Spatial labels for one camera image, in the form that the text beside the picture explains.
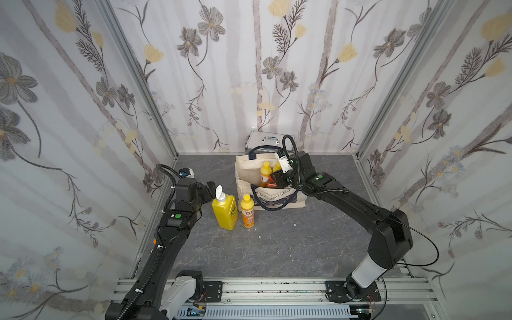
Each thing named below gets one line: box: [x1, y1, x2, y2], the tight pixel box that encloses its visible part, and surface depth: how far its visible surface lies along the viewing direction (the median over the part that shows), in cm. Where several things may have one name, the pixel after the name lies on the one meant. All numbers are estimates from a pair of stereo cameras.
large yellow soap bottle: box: [211, 184, 239, 231], surface depth 78 cm
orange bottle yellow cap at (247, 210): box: [240, 194, 255, 229], surface depth 79 cm
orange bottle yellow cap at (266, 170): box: [260, 161, 273, 188], surface depth 89 cm
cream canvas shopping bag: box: [234, 152, 308, 211], surface depth 88 cm
